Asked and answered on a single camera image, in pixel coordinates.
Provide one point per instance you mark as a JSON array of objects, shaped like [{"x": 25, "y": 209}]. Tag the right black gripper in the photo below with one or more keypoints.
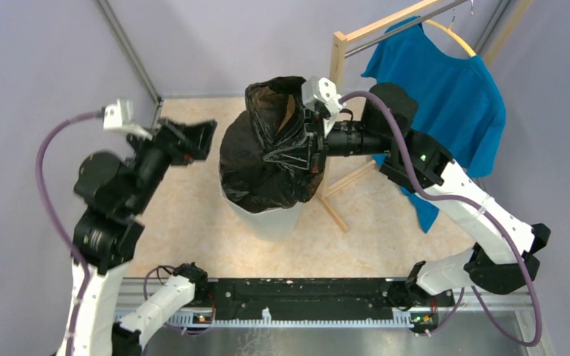
[{"x": 311, "y": 150}]

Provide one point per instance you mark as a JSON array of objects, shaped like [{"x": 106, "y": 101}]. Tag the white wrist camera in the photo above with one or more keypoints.
[
  {"x": 322, "y": 91},
  {"x": 119, "y": 117}
]

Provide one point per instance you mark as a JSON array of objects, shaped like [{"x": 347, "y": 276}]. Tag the blue t-shirt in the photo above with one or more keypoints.
[{"x": 458, "y": 101}]

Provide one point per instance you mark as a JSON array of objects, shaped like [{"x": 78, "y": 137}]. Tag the aluminium corner frame post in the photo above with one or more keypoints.
[{"x": 121, "y": 37}]

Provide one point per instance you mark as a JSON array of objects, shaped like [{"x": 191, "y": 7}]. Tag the yellow clothes hanger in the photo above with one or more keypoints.
[{"x": 459, "y": 40}]

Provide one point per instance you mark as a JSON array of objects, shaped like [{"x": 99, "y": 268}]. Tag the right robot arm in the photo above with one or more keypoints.
[{"x": 503, "y": 258}]

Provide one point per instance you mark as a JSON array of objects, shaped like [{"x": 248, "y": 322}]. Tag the black trash bag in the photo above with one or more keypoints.
[{"x": 273, "y": 108}]

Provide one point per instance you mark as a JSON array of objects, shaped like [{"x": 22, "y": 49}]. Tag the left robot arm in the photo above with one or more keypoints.
[{"x": 115, "y": 192}]

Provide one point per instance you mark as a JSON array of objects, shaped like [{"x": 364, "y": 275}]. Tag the wooden clothes rack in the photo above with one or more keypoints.
[{"x": 346, "y": 45}]

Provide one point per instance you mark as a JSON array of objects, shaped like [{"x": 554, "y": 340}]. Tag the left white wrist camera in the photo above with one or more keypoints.
[{"x": 119, "y": 117}]

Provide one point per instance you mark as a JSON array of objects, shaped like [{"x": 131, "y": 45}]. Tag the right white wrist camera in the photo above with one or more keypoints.
[{"x": 322, "y": 91}]

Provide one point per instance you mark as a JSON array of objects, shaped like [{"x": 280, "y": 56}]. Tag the white trash bin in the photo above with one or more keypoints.
[{"x": 271, "y": 225}]

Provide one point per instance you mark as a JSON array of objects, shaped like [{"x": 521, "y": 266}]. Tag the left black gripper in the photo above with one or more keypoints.
[{"x": 174, "y": 135}]

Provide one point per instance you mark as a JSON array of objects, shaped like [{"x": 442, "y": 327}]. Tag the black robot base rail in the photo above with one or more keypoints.
[{"x": 314, "y": 302}]

